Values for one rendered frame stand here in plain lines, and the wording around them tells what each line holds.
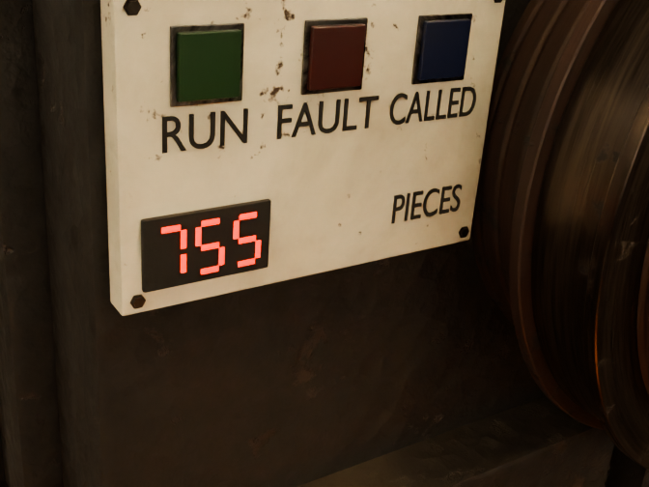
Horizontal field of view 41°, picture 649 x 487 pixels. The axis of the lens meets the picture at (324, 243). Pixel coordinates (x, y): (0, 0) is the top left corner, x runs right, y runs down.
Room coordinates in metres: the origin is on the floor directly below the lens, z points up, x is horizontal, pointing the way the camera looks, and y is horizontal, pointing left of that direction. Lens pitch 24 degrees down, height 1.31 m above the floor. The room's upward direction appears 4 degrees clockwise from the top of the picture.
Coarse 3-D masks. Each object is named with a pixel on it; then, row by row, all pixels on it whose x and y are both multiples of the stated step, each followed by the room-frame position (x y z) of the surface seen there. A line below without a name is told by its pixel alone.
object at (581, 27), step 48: (576, 0) 0.59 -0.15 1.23; (528, 48) 0.59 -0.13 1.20; (576, 48) 0.52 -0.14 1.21; (528, 96) 0.57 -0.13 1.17; (528, 144) 0.56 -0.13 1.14; (480, 192) 0.59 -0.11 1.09; (528, 192) 0.51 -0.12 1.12; (480, 240) 0.60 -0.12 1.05; (528, 240) 0.51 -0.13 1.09; (528, 288) 0.52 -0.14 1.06; (528, 336) 0.52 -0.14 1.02
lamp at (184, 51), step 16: (192, 32) 0.45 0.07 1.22; (208, 32) 0.45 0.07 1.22; (224, 32) 0.46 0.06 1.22; (240, 32) 0.46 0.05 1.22; (192, 48) 0.45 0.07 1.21; (208, 48) 0.45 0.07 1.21; (224, 48) 0.46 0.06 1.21; (240, 48) 0.46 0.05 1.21; (192, 64) 0.45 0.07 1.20; (208, 64) 0.45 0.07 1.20; (224, 64) 0.46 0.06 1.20; (192, 80) 0.45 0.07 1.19; (208, 80) 0.45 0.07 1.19; (224, 80) 0.46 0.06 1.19; (192, 96) 0.45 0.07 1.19; (208, 96) 0.45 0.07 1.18; (224, 96) 0.46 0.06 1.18
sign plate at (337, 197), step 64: (128, 0) 0.43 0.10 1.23; (192, 0) 0.45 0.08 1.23; (256, 0) 0.47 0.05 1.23; (320, 0) 0.50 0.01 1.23; (384, 0) 0.52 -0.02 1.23; (448, 0) 0.55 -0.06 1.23; (128, 64) 0.43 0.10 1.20; (256, 64) 0.47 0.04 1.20; (384, 64) 0.52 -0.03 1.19; (128, 128) 0.43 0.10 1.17; (192, 128) 0.45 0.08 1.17; (256, 128) 0.48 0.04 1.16; (320, 128) 0.50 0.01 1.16; (384, 128) 0.53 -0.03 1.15; (448, 128) 0.56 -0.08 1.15; (128, 192) 0.43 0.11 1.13; (192, 192) 0.45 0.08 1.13; (256, 192) 0.48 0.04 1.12; (320, 192) 0.50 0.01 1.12; (384, 192) 0.53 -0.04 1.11; (448, 192) 0.56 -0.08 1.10; (128, 256) 0.43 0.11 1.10; (192, 256) 0.45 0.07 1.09; (320, 256) 0.50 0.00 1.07; (384, 256) 0.53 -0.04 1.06
